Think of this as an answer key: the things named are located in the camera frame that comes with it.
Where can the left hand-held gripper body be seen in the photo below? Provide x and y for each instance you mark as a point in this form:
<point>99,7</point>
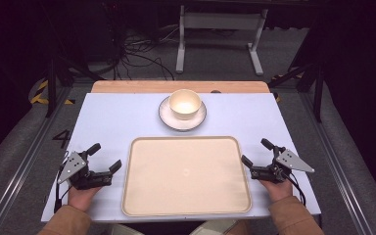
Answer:
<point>78,173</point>

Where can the person's right hand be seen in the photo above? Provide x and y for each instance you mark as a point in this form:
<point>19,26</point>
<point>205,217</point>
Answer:
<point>279,191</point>

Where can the beige rectangular tray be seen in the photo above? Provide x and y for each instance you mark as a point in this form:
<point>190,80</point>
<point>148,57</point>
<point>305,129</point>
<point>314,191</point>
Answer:
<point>186,176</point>

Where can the person's leg in light trousers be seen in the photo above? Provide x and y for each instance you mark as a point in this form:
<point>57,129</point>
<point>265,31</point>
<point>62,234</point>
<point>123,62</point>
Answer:
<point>212,227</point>
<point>125,230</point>

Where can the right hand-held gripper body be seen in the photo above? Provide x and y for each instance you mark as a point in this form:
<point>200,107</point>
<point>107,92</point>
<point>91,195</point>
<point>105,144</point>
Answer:
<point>284,163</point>

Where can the white plate with dark rim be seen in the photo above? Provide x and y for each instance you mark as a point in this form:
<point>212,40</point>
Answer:
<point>176,125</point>

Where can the white metal stand frame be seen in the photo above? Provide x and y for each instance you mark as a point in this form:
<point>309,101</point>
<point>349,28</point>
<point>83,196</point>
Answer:
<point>222,21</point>

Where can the yellow and black floor tape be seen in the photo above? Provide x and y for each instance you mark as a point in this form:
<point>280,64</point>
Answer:
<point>39,94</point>

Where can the cream bowl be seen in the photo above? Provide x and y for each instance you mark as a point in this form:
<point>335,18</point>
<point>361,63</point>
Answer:
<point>185,103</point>

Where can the wooden table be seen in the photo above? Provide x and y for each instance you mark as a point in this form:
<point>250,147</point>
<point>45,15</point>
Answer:
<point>137,86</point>

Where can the aluminium floor rail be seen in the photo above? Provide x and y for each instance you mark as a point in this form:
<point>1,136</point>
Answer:
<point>23,166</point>
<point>339,169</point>

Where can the pale blue table cover board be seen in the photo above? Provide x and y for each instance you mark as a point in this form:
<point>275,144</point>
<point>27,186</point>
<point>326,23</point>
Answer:
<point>111,120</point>

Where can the black tripod stand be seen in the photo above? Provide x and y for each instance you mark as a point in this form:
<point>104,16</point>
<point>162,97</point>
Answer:
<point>318,94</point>
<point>51,88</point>

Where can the person's left hand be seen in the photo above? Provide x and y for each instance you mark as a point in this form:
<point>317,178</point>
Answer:
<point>82,197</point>

